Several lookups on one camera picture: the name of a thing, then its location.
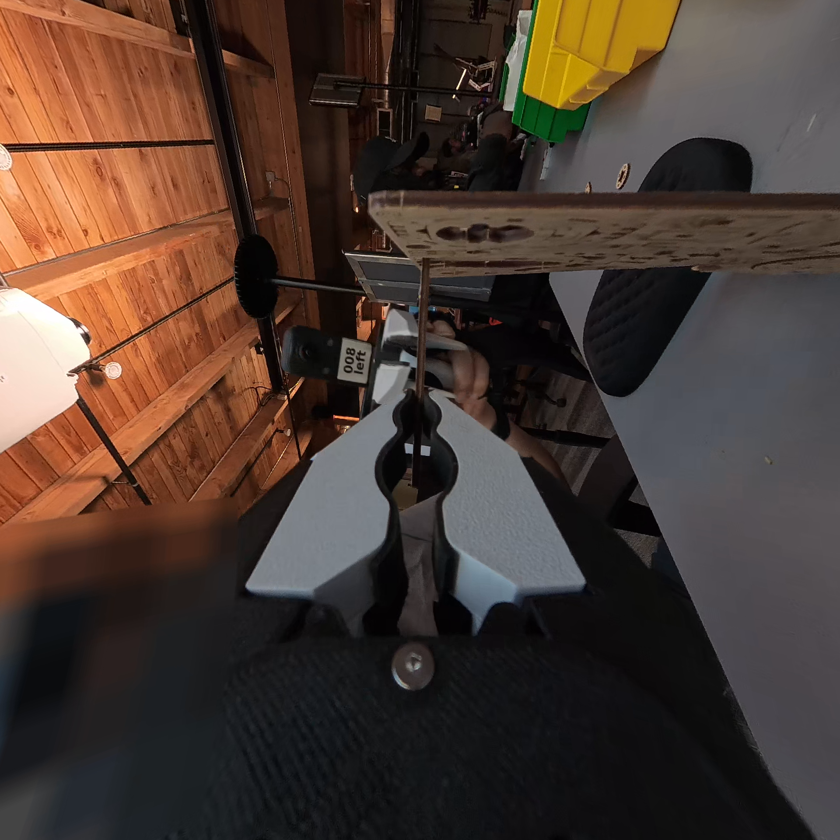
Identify black quilted wrist rest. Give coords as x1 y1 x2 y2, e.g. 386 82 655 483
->
583 138 753 398

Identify thin wooden stick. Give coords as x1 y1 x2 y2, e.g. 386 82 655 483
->
408 258 431 509

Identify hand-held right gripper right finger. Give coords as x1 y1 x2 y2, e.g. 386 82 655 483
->
410 392 586 636

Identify yellow plastic bin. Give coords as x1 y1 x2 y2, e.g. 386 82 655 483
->
523 0 680 111

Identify wooden parts sheet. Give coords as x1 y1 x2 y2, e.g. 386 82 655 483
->
367 190 840 280

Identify black round ceiling fixture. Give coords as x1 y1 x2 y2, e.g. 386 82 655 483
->
234 235 368 320

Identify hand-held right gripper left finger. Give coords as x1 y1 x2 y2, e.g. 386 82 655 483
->
246 394 421 636

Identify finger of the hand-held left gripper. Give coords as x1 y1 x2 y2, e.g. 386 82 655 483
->
375 361 417 412
385 308 422 358

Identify person's left forearm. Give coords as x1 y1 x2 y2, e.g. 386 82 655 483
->
499 420 568 483

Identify green plastic bin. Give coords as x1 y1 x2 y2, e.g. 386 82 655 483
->
512 79 592 144

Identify person's left hand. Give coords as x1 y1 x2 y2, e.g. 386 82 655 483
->
451 350 513 439

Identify grey hanging screen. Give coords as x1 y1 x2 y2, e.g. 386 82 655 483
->
344 249 493 304

